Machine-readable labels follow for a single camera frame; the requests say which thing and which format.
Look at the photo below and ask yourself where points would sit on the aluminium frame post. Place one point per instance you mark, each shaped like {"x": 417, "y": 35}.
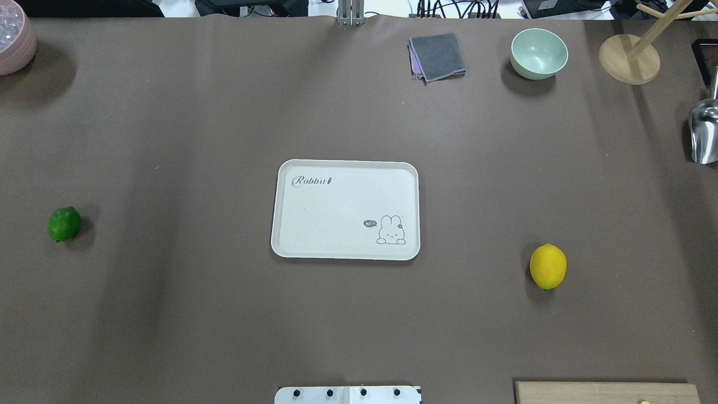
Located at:
{"x": 351, "y": 12}

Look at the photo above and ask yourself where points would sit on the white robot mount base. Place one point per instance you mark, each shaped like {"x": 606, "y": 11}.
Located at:
{"x": 350, "y": 394}

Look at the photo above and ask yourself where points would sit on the green lime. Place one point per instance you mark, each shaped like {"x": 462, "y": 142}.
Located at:
{"x": 64, "y": 224}

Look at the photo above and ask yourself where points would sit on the wooden cup stand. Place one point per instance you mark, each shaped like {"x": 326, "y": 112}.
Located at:
{"x": 633, "y": 60}

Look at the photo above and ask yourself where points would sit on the white rabbit print tray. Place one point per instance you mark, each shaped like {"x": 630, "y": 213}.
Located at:
{"x": 346, "y": 209}

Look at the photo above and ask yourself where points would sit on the wooden cutting board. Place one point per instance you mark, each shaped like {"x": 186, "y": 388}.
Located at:
{"x": 591, "y": 392}

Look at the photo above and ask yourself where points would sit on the yellow lemon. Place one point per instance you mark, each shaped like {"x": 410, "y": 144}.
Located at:
{"x": 548, "y": 266}

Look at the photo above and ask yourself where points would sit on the pink bowl with ice cubes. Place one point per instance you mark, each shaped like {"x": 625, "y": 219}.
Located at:
{"x": 18, "y": 38}

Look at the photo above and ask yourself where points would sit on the mint green bowl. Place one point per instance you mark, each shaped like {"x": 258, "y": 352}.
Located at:
{"x": 538, "y": 54}

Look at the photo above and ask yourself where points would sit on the grey folded cloth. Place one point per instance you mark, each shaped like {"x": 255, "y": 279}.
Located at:
{"x": 435, "y": 57}

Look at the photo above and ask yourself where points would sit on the metal scoop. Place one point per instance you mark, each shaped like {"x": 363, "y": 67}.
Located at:
{"x": 703, "y": 126}

